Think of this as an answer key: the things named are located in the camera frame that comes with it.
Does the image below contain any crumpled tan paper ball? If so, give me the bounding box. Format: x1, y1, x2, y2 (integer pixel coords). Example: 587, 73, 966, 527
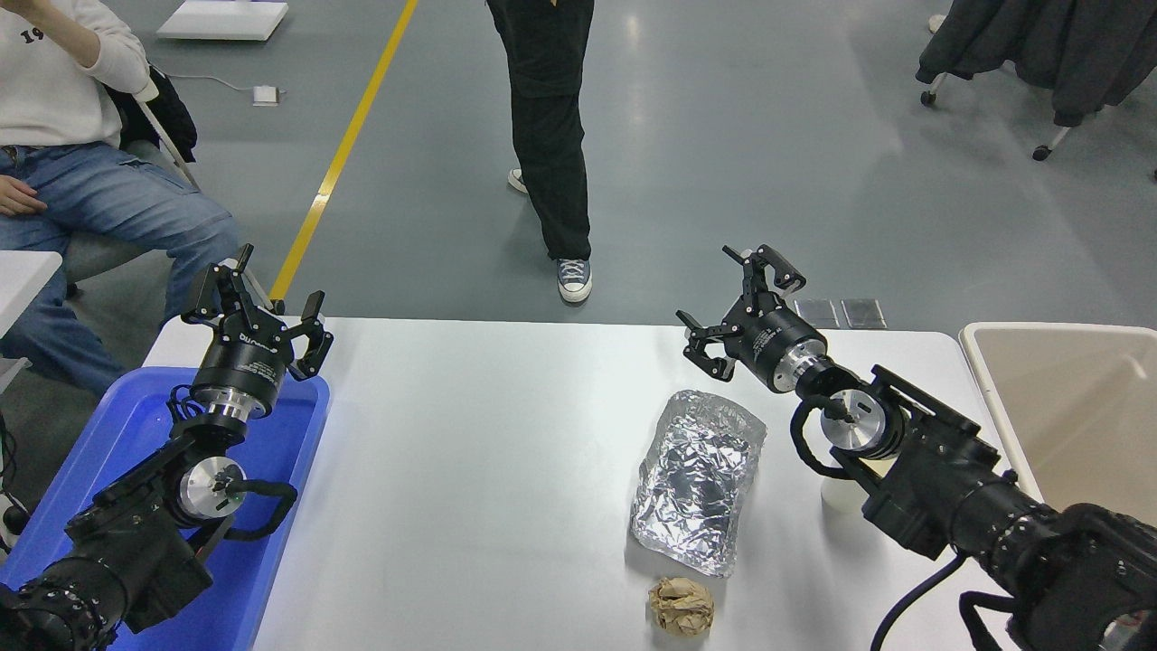
648, 577, 715, 637

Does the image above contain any white flat board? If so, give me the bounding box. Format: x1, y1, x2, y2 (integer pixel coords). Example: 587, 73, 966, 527
155, 0, 290, 42

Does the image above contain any silver foil tray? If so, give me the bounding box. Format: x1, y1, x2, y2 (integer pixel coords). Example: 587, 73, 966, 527
630, 390, 767, 578

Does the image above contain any person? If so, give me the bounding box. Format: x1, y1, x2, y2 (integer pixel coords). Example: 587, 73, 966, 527
486, 0, 596, 305
0, 0, 240, 399

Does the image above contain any person's hand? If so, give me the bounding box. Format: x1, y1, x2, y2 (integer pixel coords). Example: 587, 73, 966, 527
0, 175, 49, 218

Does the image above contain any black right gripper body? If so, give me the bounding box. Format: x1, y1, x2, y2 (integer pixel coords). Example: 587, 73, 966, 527
729, 301, 829, 394

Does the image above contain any black bag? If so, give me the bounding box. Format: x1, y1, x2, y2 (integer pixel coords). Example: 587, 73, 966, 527
104, 63, 198, 165

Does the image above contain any large pale bin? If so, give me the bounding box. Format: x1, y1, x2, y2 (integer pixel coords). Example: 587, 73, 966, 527
958, 322, 1157, 530

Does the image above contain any blue plastic tray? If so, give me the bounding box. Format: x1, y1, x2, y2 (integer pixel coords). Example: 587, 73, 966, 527
0, 366, 331, 651

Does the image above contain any dark grey jacket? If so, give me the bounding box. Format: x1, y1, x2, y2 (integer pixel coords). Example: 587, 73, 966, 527
916, 0, 1157, 128

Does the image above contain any wheeled chair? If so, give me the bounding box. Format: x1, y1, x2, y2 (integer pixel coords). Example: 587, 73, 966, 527
920, 72, 1077, 164

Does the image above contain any white paper cup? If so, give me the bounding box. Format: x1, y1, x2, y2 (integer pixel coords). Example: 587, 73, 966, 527
820, 457, 898, 514

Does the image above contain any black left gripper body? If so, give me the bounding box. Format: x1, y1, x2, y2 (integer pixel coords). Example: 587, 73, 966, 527
190, 312, 292, 410

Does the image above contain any black cable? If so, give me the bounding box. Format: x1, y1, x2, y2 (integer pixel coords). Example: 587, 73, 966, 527
0, 411, 30, 554

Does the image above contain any grey adapter cable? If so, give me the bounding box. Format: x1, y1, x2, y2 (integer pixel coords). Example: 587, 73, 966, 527
167, 73, 256, 95

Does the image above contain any white side table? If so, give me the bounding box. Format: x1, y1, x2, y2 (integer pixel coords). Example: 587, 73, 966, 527
0, 250, 64, 394

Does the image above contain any white folding chair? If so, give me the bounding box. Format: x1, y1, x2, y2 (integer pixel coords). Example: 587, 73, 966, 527
63, 77, 277, 317

